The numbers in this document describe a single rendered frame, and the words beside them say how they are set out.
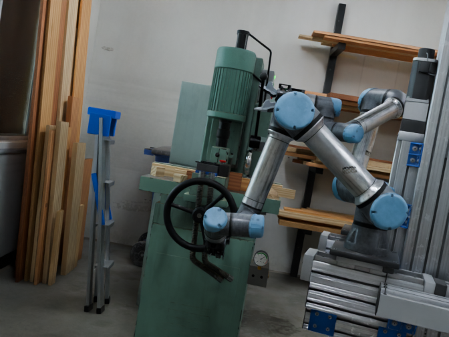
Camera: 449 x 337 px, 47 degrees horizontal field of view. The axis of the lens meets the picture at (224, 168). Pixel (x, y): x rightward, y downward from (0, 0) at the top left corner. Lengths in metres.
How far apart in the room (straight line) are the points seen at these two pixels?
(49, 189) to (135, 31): 1.88
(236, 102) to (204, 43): 2.46
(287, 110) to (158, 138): 3.14
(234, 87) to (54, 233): 1.72
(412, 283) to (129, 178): 3.31
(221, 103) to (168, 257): 0.69
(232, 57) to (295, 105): 0.73
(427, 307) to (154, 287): 1.13
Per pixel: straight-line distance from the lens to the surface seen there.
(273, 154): 1.74
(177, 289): 2.27
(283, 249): 4.72
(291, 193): 2.32
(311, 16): 4.75
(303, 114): 1.59
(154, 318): 2.33
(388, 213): 1.66
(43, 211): 3.44
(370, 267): 1.81
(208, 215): 1.63
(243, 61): 2.27
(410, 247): 2.00
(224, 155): 2.28
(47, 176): 3.42
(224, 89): 2.26
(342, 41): 4.28
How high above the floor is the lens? 1.13
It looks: 4 degrees down
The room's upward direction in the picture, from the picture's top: 10 degrees clockwise
